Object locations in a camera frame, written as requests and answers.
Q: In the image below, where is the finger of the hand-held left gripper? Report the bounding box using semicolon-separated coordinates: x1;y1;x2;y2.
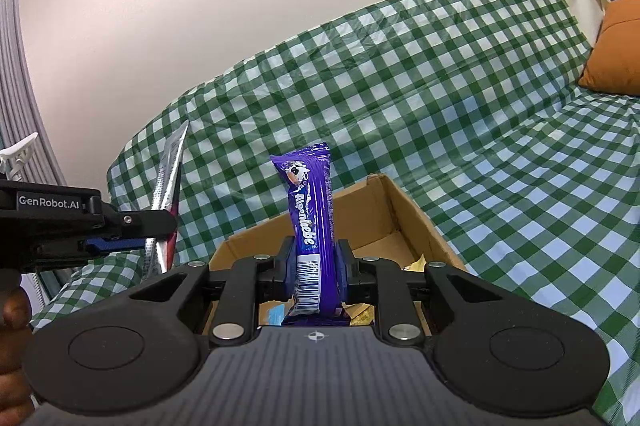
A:
82;208;178;257

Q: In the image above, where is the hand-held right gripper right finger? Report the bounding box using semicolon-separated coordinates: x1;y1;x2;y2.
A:
336;238;501;347

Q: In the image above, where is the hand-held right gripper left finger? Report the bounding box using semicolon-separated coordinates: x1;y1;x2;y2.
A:
127;236;298;347

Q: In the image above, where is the purple candy packet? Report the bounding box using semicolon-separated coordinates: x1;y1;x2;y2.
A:
270;142;352;326

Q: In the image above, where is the silver snack packet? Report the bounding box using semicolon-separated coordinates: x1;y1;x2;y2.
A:
144;121;191;278

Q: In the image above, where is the brown cardboard box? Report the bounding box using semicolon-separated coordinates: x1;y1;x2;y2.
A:
207;173;468;337

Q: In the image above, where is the person's left hand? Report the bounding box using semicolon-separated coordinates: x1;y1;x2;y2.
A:
0;286;38;414

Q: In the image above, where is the white plastic rack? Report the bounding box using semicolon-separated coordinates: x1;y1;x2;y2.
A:
0;132;40;181

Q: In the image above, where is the grey curtain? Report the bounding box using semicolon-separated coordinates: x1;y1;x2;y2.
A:
0;0;68;192

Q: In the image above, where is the green checkered cloth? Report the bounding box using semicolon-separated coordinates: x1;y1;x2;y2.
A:
30;0;640;422

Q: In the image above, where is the orange cushion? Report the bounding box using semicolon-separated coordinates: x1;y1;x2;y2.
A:
577;0;640;96

